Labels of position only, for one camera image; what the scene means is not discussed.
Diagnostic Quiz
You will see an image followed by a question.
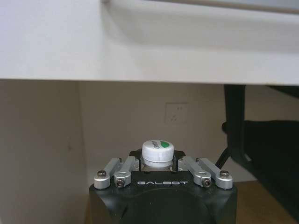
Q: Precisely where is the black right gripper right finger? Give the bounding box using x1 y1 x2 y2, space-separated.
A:
172 150 234 190

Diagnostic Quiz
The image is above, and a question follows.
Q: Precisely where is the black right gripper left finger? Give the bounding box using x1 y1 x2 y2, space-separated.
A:
93 150 143 189

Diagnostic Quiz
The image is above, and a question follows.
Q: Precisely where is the clear bottle with white cap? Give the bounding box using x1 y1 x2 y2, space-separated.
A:
141 140 175 173

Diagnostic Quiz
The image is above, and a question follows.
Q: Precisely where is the black office chair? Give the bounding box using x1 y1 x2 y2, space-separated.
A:
215 84 299 224

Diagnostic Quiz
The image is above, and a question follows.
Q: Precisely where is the white desk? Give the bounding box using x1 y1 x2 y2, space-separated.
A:
0 0 299 86

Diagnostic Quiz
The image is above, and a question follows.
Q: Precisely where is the white wall socket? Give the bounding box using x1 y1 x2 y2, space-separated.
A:
164 101 189 125

